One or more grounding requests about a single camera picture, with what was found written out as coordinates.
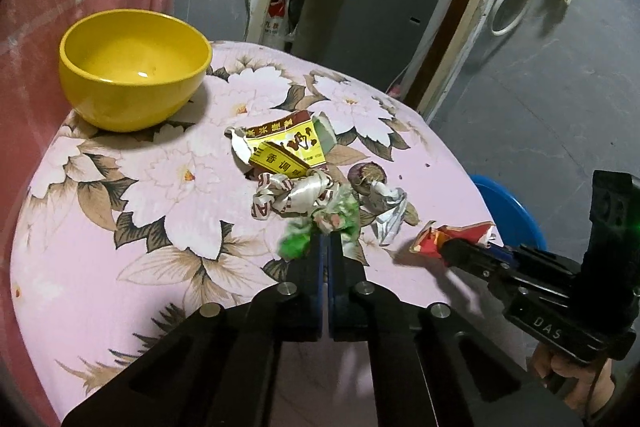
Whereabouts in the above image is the green white candy wrapper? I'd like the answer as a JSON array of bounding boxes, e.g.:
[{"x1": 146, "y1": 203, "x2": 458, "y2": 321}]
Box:
[{"x1": 277, "y1": 186, "x2": 362, "y2": 262}]

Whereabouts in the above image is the grey appliance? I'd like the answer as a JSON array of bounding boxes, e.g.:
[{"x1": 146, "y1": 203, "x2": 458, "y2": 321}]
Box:
[{"x1": 292, "y1": 0, "x2": 446, "y2": 95}]

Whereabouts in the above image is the wooden door frame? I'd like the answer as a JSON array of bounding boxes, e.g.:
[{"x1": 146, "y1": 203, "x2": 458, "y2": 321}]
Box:
[{"x1": 245, "y1": 0, "x2": 521, "y2": 122}]

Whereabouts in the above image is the red foil wrapper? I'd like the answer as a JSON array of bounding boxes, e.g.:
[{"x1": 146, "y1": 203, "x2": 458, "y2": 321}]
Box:
[{"x1": 409, "y1": 221, "x2": 498, "y2": 259}]

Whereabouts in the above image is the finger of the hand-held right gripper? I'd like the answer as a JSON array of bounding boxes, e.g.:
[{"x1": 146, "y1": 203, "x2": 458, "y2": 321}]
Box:
[
  {"x1": 440, "y1": 239, "x2": 511, "y2": 281},
  {"x1": 482, "y1": 245, "x2": 521, "y2": 262}
]

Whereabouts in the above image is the pink floral table cover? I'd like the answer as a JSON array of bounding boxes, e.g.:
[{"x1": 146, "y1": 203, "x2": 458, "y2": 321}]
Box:
[{"x1": 9, "y1": 41, "x2": 533, "y2": 427}]

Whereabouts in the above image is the white hose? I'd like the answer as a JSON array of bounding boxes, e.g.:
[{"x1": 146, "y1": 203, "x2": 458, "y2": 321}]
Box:
[{"x1": 490, "y1": 0, "x2": 543, "y2": 36}]

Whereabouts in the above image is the brown dried mushroom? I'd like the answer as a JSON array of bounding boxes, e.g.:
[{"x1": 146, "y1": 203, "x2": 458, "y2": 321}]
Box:
[{"x1": 347, "y1": 163, "x2": 390, "y2": 196}]

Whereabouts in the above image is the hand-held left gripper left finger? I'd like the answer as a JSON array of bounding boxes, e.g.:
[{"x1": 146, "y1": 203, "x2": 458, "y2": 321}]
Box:
[{"x1": 60, "y1": 233, "x2": 330, "y2": 427}]

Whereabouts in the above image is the white silver wrapper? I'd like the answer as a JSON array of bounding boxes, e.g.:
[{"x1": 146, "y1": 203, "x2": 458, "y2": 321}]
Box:
[{"x1": 250, "y1": 169, "x2": 342, "y2": 221}]

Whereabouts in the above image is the blue plastic basin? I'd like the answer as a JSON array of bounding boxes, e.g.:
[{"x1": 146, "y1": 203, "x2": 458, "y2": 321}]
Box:
[{"x1": 470, "y1": 174, "x2": 548, "y2": 259}]

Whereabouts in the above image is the torn red yellow packet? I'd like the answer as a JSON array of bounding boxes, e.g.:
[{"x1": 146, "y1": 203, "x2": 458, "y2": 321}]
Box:
[{"x1": 225, "y1": 111, "x2": 341, "y2": 180}]

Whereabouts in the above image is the red white sack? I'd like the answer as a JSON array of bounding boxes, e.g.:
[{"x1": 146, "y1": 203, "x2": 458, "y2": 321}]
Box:
[{"x1": 262, "y1": 0, "x2": 296, "y2": 52}]

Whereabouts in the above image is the person's right hand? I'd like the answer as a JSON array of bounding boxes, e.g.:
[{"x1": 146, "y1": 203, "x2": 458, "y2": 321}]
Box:
[{"x1": 529, "y1": 341, "x2": 617, "y2": 424}]

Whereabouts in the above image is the yellow bowl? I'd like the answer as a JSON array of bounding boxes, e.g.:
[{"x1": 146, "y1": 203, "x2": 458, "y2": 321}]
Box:
[{"x1": 58, "y1": 9, "x2": 213, "y2": 132}]

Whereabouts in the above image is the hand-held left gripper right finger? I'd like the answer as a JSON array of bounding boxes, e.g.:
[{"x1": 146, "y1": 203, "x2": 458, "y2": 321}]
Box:
[{"x1": 327, "y1": 232, "x2": 586, "y2": 427}]

